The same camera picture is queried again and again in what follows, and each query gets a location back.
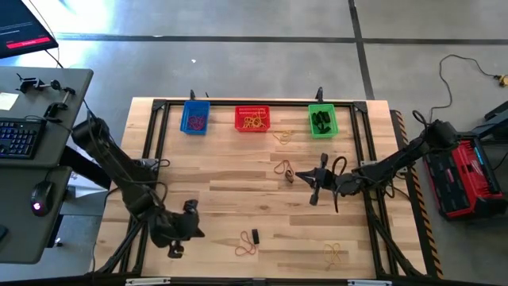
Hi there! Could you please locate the black aluminium table frame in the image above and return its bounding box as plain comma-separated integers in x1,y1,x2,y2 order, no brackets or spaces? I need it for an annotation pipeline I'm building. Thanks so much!
89,98,429,279

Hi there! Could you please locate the red black tool case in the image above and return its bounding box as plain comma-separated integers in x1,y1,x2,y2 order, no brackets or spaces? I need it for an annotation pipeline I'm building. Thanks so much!
422,130,508,222

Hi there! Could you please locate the white metal bracket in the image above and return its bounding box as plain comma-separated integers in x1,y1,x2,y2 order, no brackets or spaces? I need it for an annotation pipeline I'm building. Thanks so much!
347,279,393,286
125,277,171,286

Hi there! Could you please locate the black yellow hazard strip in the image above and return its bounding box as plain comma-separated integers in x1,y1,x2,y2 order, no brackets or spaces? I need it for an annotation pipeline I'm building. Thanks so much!
391,110,445,279

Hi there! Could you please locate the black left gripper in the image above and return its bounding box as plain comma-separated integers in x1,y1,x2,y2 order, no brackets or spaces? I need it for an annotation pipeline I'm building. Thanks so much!
150,199,206,259

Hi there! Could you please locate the blue plastic basket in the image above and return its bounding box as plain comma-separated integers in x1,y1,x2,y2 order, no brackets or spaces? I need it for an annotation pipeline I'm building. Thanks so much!
179,100,210,136

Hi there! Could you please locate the black desk clamp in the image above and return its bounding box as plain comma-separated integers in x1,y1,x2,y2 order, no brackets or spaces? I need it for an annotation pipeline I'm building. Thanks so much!
15,73,63,95
42,87,76,120

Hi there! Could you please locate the black computer monitor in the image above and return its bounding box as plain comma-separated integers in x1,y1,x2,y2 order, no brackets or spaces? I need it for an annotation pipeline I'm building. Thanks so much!
0,0,60,60

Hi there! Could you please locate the red plastic basket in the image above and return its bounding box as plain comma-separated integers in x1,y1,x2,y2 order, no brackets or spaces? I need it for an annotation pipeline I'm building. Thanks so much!
233,105,271,133

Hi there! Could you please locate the green plastic basket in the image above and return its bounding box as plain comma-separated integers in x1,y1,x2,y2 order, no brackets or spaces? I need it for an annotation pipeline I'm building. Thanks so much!
308,103,339,140

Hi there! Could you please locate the black metal stand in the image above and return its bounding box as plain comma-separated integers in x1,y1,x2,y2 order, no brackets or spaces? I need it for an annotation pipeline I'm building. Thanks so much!
470,99,508,140

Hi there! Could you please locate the grey desk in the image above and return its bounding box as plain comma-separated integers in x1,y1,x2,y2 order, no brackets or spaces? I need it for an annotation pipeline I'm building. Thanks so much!
0,66,113,265

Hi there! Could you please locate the white sticky note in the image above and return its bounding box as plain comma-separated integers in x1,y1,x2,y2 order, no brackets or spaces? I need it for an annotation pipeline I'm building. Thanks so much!
0,91,20,111

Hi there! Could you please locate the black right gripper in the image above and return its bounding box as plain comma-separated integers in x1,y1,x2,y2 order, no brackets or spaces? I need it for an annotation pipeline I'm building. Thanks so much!
295,153,363,207

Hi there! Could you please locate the black floor cable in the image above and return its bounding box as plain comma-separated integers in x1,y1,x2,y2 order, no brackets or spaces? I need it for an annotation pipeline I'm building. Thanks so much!
429,53,501,142

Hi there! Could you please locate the white paper sheet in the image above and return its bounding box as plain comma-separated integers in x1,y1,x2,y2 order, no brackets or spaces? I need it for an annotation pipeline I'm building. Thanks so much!
67,166,110,199

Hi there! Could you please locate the backlit black keyboard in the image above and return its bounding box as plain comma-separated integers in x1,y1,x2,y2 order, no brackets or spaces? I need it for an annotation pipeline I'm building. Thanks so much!
0,118,48,160

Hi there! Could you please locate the black computer mouse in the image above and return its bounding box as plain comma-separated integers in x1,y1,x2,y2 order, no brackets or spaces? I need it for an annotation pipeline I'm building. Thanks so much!
29,181,55,218

